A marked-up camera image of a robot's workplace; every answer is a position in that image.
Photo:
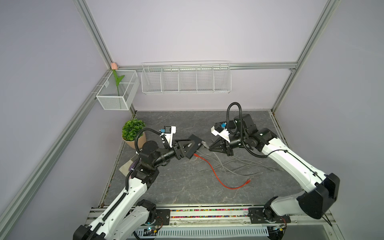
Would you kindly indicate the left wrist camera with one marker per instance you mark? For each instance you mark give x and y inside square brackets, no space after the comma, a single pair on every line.
[167,132]

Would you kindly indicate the green potted plant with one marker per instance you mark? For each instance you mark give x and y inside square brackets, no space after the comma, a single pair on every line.
[130,131]

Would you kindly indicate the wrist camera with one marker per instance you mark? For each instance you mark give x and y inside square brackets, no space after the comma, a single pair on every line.
[220,129]
[167,132]

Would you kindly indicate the pink purple brush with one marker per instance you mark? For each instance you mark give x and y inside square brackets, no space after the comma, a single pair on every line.
[132,165]

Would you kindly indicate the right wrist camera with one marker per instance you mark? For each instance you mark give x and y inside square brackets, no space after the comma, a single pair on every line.
[220,129]

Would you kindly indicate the long white wire basket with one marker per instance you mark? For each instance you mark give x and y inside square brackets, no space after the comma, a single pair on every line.
[186,77]

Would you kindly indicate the white mesh box basket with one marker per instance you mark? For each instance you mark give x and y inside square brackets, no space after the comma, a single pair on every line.
[108,95]

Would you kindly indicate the pink artificial tulip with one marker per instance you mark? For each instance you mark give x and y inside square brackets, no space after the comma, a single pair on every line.
[118,78]

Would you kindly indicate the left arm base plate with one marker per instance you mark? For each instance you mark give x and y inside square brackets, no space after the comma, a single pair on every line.
[159,217]

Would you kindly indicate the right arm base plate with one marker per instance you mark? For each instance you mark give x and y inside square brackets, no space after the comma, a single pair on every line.
[261,215]

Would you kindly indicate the large black network switch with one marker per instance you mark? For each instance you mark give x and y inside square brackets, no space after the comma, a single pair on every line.
[192,145]

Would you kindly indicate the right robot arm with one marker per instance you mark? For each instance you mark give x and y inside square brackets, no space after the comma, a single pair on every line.
[319,191]

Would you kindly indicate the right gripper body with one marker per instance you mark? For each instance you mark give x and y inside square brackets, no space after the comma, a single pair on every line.
[227,148]

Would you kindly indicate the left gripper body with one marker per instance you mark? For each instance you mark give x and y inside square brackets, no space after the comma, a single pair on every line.
[178,152]

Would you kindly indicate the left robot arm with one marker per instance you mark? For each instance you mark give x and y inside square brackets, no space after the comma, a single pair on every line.
[129,211]

